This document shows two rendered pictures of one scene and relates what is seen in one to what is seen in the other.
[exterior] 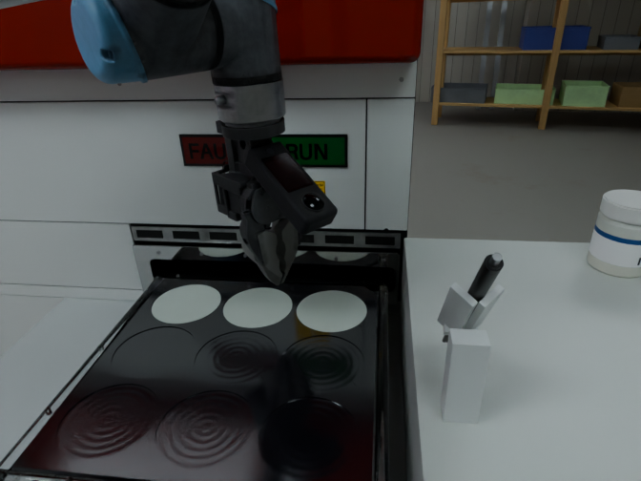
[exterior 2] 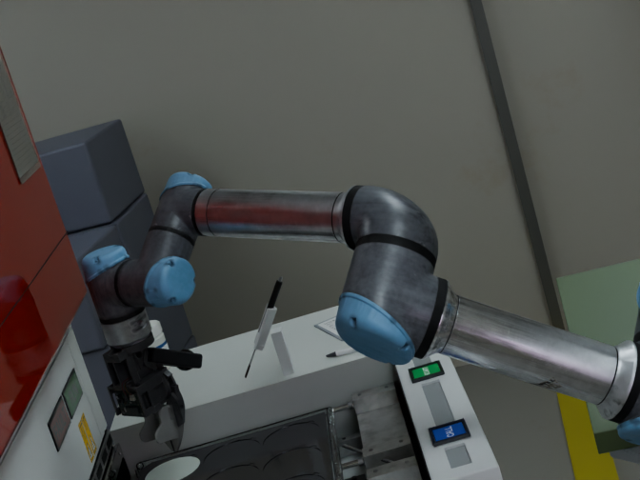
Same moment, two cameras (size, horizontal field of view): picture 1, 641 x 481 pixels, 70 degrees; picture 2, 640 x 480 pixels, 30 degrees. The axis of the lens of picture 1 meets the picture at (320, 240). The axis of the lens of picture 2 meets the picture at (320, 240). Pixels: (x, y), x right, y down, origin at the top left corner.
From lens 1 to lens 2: 2.05 m
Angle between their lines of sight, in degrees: 90
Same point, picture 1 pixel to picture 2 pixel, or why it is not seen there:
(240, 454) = (308, 446)
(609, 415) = not seen: hidden behind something
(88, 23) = (185, 270)
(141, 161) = (48, 468)
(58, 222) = not seen: outside the picture
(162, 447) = (309, 467)
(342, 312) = (175, 466)
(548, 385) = (267, 362)
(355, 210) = (95, 426)
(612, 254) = not seen: hidden behind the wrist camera
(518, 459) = (310, 358)
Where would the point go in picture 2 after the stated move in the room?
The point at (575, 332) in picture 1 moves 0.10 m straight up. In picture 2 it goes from (227, 365) to (210, 318)
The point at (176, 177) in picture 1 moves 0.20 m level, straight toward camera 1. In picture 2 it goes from (60, 468) to (177, 413)
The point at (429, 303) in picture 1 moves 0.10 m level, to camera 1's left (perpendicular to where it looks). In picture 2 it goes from (202, 399) to (207, 417)
